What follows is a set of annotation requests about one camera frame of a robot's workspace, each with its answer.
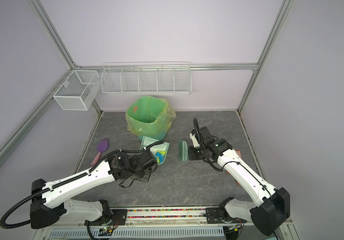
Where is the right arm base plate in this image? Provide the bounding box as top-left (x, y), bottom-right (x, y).
top-left (204, 207), bottom-right (247, 224)

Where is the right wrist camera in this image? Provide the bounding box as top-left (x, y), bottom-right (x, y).
top-left (190, 129), bottom-right (201, 148)

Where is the paper scraps cluster far left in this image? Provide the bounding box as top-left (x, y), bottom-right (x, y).
top-left (155, 150), bottom-right (167, 165)

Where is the small white mesh basket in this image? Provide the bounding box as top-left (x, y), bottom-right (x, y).
top-left (53, 70), bottom-right (101, 111)

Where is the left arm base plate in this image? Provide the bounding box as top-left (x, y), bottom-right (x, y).
top-left (89, 209), bottom-right (128, 226)

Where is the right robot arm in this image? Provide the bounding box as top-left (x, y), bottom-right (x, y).
top-left (188, 118), bottom-right (290, 236)

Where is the red rubber glove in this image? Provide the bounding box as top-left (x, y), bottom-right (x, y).
top-left (225, 150), bottom-right (241, 174)

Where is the green hand brush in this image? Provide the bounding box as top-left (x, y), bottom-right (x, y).
top-left (178, 140), bottom-right (189, 162)

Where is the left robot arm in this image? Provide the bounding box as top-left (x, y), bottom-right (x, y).
top-left (0, 141), bottom-right (164, 229)

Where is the green dustpan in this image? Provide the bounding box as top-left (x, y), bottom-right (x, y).
top-left (140, 137), bottom-right (170, 156)

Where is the purple pink spatula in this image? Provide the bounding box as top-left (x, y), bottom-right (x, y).
top-left (91, 138), bottom-right (109, 167)

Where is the long white wire basket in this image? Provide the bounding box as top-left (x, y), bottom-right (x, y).
top-left (100, 62), bottom-right (192, 95)

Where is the green trash bin with bag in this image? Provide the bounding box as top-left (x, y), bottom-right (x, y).
top-left (125, 96), bottom-right (176, 140)

